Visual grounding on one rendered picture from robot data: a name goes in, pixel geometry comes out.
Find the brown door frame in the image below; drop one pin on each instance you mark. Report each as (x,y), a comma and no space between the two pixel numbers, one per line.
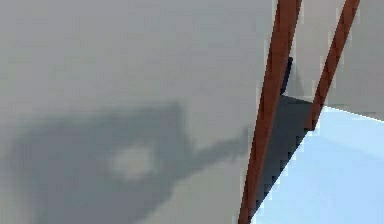
(276,86)

